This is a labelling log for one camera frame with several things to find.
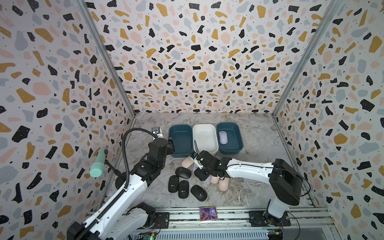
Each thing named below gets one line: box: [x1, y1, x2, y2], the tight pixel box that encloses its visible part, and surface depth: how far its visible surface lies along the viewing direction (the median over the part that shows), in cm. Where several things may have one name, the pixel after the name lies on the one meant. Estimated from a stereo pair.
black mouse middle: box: [178, 180, 190, 199], surface depth 83 cm
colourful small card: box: [199, 206, 218, 222], surface depth 76 cm
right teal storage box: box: [216, 122, 244, 155], surface depth 106 cm
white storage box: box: [192, 124, 219, 155], surface depth 108 cm
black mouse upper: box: [175, 166, 192, 179], surface depth 90 cm
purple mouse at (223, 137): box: [218, 130, 228, 145], surface depth 107 cm
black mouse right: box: [190, 184, 208, 202], surface depth 83 cm
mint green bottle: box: [89, 147, 106, 178], surface depth 54 cm
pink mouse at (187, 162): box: [181, 156, 195, 169], surface depth 94 cm
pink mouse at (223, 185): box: [218, 177, 230, 192], surface depth 86 cm
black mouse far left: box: [168, 175, 180, 193], surface depth 85 cm
